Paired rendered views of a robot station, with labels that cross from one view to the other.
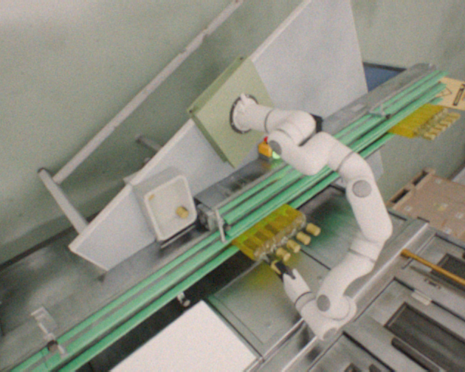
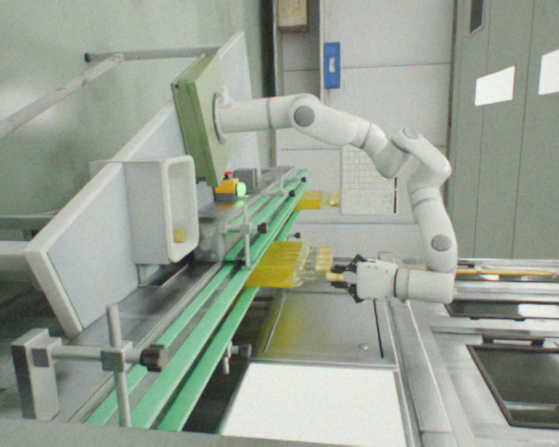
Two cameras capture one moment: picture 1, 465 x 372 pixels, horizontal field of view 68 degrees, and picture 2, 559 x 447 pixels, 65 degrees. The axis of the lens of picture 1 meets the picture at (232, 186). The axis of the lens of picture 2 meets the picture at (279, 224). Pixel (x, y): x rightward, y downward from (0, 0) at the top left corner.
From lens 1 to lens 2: 1.03 m
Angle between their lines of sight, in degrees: 49
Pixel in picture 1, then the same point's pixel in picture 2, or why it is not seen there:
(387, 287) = not seen: hidden behind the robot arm
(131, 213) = (118, 213)
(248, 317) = (333, 351)
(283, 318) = (370, 336)
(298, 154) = (336, 115)
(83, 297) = (73, 364)
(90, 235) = (71, 229)
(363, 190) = (413, 133)
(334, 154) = (360, 122)
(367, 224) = (433, 159)
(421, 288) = not seen: hidden behind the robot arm
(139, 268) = (151, 309)
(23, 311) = not seen: outside the picture
